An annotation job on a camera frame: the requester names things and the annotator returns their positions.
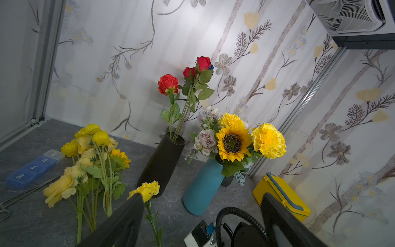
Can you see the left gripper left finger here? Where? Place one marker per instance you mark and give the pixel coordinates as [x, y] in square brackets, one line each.
[121, 229]

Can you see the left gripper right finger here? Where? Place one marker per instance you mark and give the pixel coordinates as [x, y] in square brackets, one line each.
[282, 228]

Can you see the single yellow marigold stem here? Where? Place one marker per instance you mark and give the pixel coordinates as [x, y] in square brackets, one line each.
[148, 190]

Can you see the yellow rose bunch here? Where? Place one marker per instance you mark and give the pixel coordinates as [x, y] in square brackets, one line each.
[84, 192]

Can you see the yellow sunflower stem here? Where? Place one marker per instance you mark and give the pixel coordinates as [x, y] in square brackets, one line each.
[119, 160]

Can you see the teal vase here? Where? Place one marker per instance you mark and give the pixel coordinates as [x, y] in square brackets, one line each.
[203, 188]

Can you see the black vase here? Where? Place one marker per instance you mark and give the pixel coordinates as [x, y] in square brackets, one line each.
[162, 163]

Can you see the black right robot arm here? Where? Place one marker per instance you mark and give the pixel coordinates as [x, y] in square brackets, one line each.
[247, 234]

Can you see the yellow lidded box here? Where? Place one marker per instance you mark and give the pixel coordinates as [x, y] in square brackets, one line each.
[282, 192]

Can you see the yellow marigold bouquet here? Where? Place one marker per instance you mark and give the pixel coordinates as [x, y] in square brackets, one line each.
[227, 139]

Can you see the blue pill organizer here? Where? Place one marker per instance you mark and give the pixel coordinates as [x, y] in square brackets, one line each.
[34, 169]

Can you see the small metal scissors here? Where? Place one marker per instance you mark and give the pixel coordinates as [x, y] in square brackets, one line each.
[6, 213]

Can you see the red rose bouquet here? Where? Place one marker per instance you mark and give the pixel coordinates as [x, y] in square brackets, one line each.
[184, 98]

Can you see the white air conditioner unit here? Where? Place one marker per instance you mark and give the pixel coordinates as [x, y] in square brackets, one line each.
[358, 24]

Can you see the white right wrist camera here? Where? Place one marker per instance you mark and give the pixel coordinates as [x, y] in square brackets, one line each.
[202, 235]

